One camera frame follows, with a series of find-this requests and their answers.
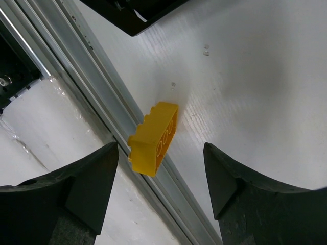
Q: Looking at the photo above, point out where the yellow lego brick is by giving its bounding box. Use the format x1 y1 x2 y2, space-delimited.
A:
127 102 179 177

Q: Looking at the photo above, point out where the aluminium front rail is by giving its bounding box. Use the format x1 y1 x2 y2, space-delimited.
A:
1 1 221 244

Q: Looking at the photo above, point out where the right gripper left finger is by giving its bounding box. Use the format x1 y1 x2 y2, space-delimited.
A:
1 142 119 244

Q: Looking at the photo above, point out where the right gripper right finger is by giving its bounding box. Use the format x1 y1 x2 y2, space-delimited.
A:
203 143 326 244

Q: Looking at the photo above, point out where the black compartment tray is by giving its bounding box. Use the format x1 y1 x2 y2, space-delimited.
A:
82 0 186 37

